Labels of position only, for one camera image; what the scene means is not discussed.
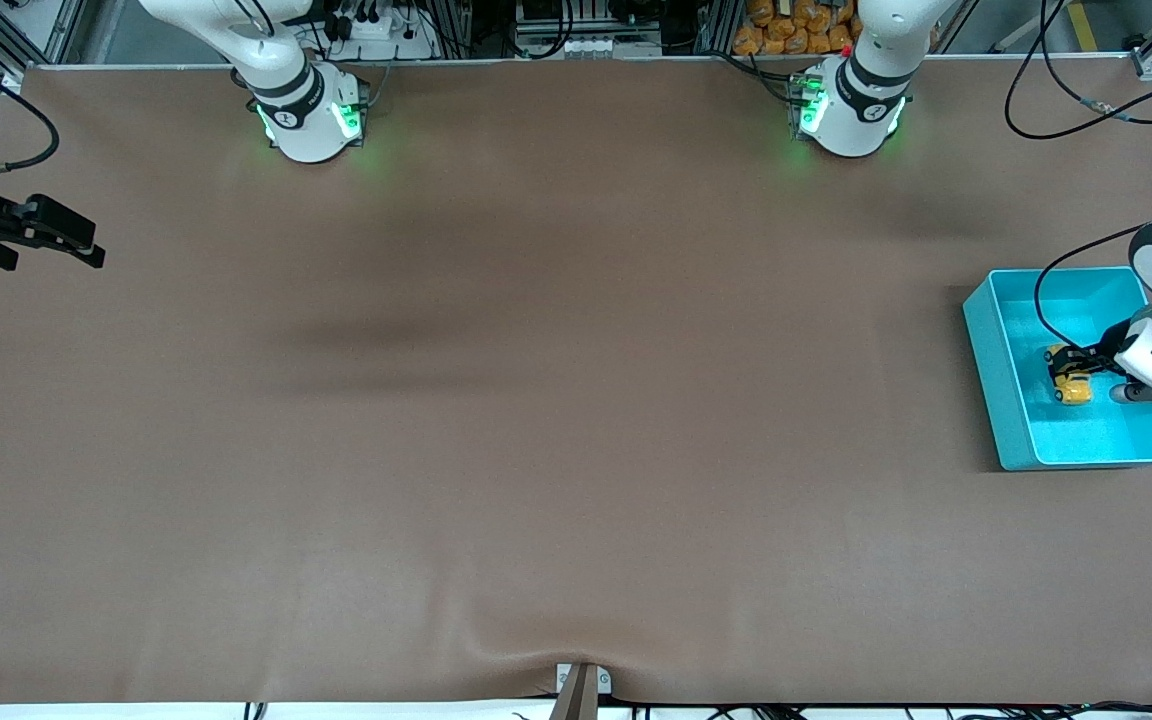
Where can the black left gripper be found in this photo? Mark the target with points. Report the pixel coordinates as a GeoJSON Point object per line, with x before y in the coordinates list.
{"type": "Point", "coordinates": [1097, 357]}

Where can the yellow beetle toy car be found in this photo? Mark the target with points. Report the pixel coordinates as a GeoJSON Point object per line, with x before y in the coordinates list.
{"type": "Point", "coordinates": [1076, 392]}

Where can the teal plastic bin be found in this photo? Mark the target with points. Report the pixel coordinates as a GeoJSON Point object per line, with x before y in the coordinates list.
{"type": "Point", "coordinates": [1086, 440]}

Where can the white power strip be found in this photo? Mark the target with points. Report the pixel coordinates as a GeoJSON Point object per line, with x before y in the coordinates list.
{"type": "Point", "coordinates": [386, 30]}

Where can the orange round items pile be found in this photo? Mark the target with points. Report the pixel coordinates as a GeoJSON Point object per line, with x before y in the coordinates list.
{"type": "Point", "coordinates": [786, 35]}

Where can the brown table mat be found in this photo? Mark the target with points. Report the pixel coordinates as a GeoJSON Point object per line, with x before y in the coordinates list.
{"type": "Point", "coordinates": [576, 450]}

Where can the white terminal block row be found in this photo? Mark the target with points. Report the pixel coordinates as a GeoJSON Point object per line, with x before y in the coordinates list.
{"type": "Point", "coordinates": [586, 45]}

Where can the metal table clamp bracket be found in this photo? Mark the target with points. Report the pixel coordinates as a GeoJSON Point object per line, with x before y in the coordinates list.
{"type": "Point", "coordinates": [581, 695]}

